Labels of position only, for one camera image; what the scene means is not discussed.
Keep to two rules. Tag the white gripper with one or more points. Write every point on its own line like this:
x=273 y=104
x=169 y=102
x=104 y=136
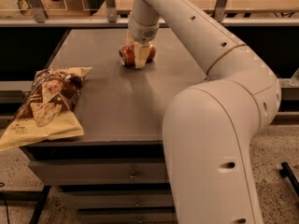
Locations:
x=142 y=32

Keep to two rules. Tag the red coke can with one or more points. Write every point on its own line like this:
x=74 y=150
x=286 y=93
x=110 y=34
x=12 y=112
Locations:
x=127 y=55

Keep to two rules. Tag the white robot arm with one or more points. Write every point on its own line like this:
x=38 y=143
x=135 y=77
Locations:
x=207 y=128

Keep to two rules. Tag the brown chip bag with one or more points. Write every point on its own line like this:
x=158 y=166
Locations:
x=48 y=111

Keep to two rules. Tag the grey drawer cabinet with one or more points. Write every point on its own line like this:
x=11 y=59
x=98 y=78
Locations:
x=120 y=109

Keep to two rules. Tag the top cabinet drawer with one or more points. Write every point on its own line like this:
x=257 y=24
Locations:
x=100 y=171

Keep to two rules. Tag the cabinet drawer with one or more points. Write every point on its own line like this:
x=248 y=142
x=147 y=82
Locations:
x=100 y=171
x=117 y=199
x=128 y=216

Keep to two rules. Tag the middle cabinet drawer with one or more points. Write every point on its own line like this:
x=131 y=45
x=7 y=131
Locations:
x=117 y=199

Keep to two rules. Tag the bottom cabinet drawer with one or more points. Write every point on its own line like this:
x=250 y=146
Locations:
x=128 y=216

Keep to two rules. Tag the black metal floor leg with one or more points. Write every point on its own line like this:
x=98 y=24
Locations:
x=286 y=172

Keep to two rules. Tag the black bar at left floor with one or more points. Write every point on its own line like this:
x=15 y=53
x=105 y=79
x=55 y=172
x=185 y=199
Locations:
x=43 y=195

